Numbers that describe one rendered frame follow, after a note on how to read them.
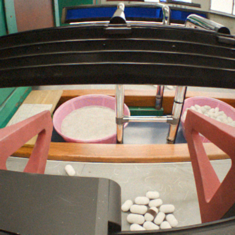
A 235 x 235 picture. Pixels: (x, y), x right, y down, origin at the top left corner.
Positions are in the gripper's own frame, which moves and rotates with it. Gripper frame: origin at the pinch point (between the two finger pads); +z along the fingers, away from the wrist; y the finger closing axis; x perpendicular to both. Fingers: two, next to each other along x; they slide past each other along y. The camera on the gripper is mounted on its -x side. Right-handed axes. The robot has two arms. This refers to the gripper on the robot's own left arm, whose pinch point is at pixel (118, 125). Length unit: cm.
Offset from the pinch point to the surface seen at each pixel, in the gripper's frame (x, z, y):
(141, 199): 31.2, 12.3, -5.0
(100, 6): -4, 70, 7
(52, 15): 1, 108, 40
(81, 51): -1.0, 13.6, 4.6
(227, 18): 19, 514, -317
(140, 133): 39, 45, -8
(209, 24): -4.7, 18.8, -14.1
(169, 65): 0.3, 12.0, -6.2
